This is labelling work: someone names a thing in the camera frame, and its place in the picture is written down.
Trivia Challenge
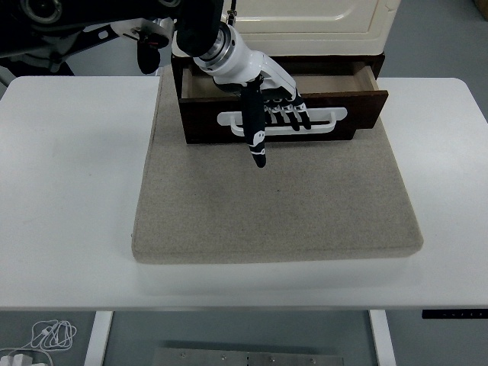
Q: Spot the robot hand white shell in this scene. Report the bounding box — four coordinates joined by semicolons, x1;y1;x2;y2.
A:
193;32;312;169

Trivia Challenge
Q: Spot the white cable bundle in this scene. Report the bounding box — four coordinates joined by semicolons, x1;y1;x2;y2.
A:
0;319;78;359

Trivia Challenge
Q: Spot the grey metal plate with screws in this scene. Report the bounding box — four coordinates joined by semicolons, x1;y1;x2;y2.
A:
152;347;344;366

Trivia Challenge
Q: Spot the white table leg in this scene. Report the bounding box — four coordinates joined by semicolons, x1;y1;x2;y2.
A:
82;310;114;366
368;309;397;366

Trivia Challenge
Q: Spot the cream plastic cabinet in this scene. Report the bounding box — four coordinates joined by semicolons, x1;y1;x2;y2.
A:
171;0;398;57

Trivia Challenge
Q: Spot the black table control panel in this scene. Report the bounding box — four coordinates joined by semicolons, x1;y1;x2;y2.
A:
421;309;488;319

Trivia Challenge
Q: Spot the white drawer handle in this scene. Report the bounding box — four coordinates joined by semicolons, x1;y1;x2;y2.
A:
216;107;348;137

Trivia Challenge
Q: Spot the dark wood drawer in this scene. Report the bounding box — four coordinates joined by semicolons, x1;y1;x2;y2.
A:
178;62;390;145

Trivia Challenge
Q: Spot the white charger block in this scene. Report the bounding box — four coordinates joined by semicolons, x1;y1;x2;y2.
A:
2;352;36;366

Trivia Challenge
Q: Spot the beige fabric mat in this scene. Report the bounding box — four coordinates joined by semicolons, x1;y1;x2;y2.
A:
130;64;425;265

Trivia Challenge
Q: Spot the person's leg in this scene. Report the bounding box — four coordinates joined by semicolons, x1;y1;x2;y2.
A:
5;63;75;77

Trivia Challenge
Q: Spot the dark wood drawer case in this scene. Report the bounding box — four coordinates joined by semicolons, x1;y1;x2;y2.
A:
170;51;386;145

